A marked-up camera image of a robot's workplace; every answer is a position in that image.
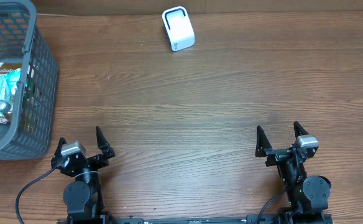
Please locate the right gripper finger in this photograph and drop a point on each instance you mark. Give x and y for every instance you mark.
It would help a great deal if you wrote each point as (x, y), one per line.
(263, 145)
(299, 130)

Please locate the yellow drink bottle silver cap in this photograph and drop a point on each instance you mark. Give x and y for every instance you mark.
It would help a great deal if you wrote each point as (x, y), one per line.
(5, 107)

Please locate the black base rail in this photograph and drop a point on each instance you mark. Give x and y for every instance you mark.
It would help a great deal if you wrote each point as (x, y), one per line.
(250, 219)

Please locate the small teal white packet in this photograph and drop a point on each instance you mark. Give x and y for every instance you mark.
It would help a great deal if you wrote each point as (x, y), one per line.
(12, 79)

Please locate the brown snack packet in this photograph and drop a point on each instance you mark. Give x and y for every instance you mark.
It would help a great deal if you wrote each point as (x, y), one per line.
(6, 68)

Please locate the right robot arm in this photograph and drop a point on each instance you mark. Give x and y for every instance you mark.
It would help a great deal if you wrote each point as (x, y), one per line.
(307, 195)

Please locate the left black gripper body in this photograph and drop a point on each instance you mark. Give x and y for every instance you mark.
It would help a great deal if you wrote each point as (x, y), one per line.
(93, 161)

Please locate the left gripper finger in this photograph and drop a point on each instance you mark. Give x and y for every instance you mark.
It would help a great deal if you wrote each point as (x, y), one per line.
(61, 142)
(102, 143)

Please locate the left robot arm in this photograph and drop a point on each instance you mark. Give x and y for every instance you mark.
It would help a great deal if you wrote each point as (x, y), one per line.
(83, 197)

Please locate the white barcode scanner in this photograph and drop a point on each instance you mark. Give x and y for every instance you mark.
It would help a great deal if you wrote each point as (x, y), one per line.
(178, 28)

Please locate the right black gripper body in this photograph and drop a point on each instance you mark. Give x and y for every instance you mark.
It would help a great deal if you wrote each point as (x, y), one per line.
(276, 155)

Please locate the grey plastic mesh basket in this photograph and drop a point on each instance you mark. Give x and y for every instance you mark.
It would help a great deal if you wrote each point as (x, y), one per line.
(27, 135)

